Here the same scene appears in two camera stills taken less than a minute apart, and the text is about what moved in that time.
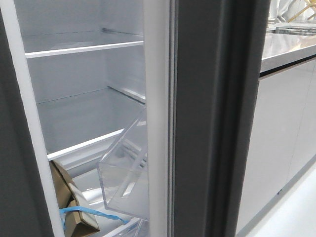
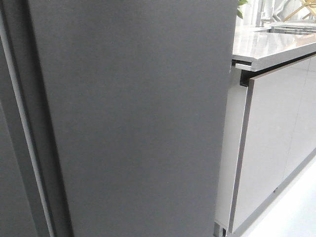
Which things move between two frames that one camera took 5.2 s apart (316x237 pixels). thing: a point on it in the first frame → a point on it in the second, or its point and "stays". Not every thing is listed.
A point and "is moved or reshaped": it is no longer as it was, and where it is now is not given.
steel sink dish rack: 301,30 stays
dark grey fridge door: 23,209 stays
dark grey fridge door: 203,59 is moved or reshaped
